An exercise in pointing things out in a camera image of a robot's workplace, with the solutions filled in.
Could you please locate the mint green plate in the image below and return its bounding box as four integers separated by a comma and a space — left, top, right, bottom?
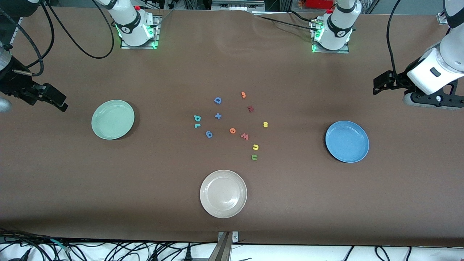
91, 100, 135, 140

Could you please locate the blue plate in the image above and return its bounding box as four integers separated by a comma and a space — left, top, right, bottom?
325, 121, 369, 163

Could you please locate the red box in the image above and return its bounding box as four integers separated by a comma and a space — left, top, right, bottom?
304, 0, 336, 9

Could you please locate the beige plate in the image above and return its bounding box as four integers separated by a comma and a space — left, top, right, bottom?
200, 170, 248, 219

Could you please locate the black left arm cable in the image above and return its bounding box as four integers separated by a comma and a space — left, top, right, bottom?
386, 0, 403, 76

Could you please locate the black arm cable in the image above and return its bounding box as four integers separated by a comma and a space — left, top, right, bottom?
386, 0, 403, 76
0, 0, 115, 76

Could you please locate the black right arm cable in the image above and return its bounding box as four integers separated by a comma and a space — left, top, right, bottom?
0, 0, 115, 76

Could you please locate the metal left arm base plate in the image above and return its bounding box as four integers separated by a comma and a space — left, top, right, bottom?
311, 20, 350, 54

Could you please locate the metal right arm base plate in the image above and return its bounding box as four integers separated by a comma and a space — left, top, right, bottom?
121, 14, 160, 49

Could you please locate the black table cable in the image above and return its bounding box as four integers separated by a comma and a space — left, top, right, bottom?
252, 13, 316, 31

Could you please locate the black floor cable bundle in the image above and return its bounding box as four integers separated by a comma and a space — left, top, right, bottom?
0, 228, 73, 261

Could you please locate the teal floor cable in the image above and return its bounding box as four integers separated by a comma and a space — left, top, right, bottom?
50, 237, 71, 254

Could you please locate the grey metal frame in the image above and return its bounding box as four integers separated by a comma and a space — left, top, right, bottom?
211, 0, 266, 11

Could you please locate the aluminium profile bracket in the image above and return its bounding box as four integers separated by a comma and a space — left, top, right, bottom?
208, 231, 239, 261

